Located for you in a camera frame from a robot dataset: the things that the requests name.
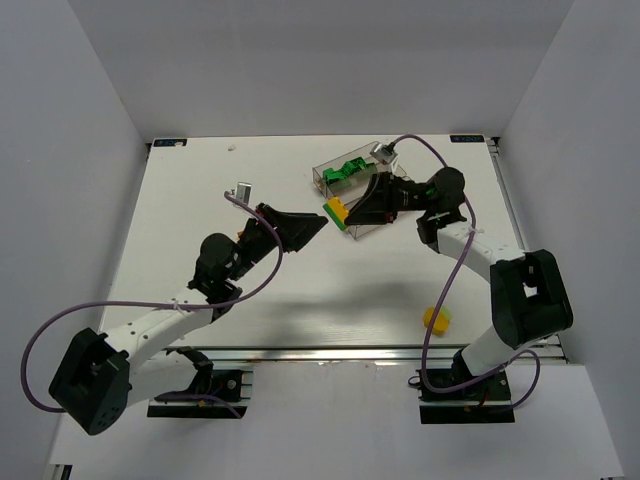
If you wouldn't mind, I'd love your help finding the yellow green lego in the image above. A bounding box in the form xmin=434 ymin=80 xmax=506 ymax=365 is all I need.
xmin=323 ymin=196 xmax=349 ymax=231

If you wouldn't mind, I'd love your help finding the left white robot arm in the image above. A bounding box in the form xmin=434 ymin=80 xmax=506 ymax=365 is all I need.
xmin=49 ymin=203 xmax=328 ymax=435

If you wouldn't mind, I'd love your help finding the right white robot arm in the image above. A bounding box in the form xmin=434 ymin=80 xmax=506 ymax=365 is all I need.
xmin=344 ymin=167 xmax=574 ymax=393

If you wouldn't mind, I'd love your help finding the green 2x4 lego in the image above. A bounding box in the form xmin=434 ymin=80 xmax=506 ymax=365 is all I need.
xmin=322 ymin=168 xmax=349 ymax=185

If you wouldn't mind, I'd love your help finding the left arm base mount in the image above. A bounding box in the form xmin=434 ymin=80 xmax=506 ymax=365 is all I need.
xmin=147 ymin=347 xmax=253 ymax=420

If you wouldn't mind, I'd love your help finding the green lego upside-down rectangular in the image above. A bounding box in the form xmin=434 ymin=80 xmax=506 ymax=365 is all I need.
xmin=343 ymin=157 xmax=367 ymax=176

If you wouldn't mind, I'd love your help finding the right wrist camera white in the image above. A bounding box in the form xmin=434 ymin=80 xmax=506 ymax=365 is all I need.
xmin=370 ymin=142 xmax=397 ymax=165

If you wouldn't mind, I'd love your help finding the clear three-compartment container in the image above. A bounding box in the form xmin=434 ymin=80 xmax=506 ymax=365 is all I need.
xmin=312 ymin=141 xmax=410 ymax=240

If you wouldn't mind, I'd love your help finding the yellow round lego piece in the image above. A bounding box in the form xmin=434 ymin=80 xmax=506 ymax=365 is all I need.
xmin=423 ymin=307 xmax=451 ymax=336

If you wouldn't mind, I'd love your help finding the light green curved lego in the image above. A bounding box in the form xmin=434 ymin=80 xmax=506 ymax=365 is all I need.
xmin=438 ymin=307 xmax=452 ymax=321

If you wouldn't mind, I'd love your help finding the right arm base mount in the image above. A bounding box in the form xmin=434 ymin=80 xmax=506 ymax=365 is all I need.
xmin=407 ymin=370 xmax=515 ymax=425

